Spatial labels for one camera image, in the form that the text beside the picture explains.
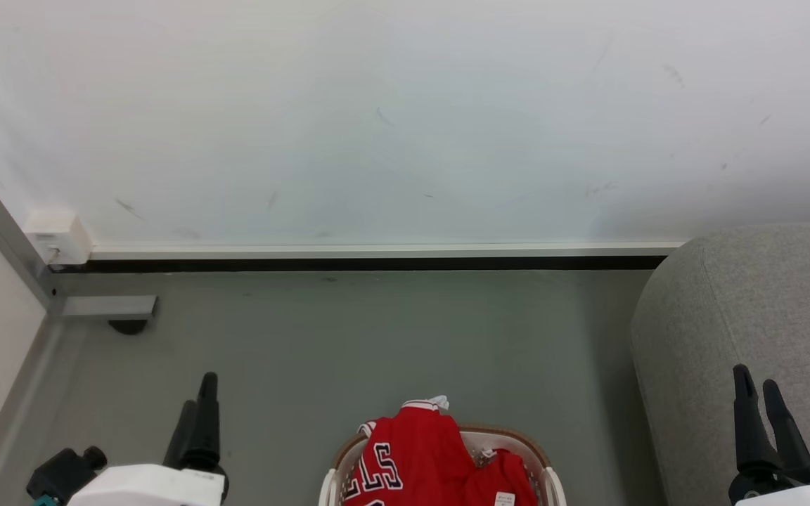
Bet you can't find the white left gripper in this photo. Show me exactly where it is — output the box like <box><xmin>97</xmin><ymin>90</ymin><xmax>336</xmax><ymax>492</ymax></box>
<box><xmin>67</xmin><ymin>372</ymin><xmax>230</xmax><ymax>506</ymax></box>

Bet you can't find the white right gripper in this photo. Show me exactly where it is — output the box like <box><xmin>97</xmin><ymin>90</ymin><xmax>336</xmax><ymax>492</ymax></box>
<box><xmin>728</xmin><ymin>363</ymin><xmax>810</xmax><ymax>506</ymax></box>

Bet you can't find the red basketball jersey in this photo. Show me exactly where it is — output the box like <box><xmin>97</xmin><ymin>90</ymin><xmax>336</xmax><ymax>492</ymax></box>
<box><xmin>343</xmin><ymin>396</ymin><xmax>480</xmax><ymax>506</ymax></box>

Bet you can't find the grey fabric sofa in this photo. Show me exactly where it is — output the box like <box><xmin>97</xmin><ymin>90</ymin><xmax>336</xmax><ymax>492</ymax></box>
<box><xmin>630</xmin><ymin>223</ymin><xmax>810</xmax><ymax>506</ymax></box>

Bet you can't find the white laundry basket brown rim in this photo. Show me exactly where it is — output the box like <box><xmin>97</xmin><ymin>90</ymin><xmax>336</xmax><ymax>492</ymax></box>
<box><xmin>319</xmin><ymin>424</ymin><xmax>567</xmax><ymax>506</ymax></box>

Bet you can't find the white and black baseboard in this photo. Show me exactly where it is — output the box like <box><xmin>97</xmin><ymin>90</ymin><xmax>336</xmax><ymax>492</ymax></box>
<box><xmin>50</xmin><ymin>242</ymin><xmax>688</xmax><ymax>274</ymax></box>

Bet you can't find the white wall outlet box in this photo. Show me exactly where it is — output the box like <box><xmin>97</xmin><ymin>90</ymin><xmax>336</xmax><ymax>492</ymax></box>
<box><xmin>24</xmin><ymin>209</ymin><xmax>94</xmax><ymax>266</ymax></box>

